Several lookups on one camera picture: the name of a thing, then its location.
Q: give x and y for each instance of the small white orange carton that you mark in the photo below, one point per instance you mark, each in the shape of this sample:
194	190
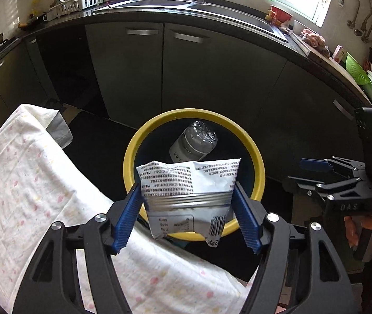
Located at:
339	54

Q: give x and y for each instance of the clear plastic bottle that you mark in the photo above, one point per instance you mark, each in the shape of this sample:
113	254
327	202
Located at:
189	144

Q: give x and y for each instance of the yellow rimmed trash bin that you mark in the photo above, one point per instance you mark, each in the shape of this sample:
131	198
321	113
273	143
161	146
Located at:
258	170

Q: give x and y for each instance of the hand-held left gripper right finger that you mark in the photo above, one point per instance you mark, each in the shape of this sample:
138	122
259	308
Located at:
246	222

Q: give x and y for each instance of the white dish rack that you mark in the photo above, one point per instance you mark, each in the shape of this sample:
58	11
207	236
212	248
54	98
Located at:
88	0

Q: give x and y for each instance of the black frying pan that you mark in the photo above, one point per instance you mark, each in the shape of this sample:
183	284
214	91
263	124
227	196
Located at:
35	19

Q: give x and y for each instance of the raw meat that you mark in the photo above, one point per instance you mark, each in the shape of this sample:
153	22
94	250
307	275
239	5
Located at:
313	37

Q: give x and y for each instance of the green plastic colander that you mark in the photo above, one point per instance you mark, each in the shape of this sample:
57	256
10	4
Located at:
357	68

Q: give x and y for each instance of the white printed snack packet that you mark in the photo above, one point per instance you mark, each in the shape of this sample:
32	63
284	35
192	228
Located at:
186	183

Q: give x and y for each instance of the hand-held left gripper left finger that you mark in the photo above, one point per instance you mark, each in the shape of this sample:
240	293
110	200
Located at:
127	219

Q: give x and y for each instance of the white dotted tablecloth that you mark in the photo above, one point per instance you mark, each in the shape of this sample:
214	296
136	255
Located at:
25	170

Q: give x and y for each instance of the cutting board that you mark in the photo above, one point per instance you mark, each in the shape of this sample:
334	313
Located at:
316	54

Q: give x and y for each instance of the green base cabinets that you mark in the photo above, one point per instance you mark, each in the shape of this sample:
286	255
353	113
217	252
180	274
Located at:
205	72

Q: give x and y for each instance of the steel double sink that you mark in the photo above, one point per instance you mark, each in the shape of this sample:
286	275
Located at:
238	16

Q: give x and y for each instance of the red noodle bowl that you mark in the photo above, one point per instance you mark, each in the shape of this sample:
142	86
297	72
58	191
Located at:
280	14

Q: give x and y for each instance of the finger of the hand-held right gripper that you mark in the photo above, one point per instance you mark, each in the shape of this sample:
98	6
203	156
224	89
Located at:
313	164
303	184

